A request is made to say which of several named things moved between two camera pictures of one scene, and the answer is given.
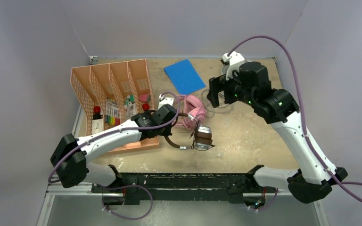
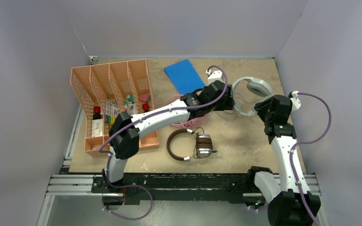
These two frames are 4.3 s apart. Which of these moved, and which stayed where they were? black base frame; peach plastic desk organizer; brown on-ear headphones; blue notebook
Moved: brown on-ear headphones
Stayed: black base frame; peach plastic desk organizer; blue notebook
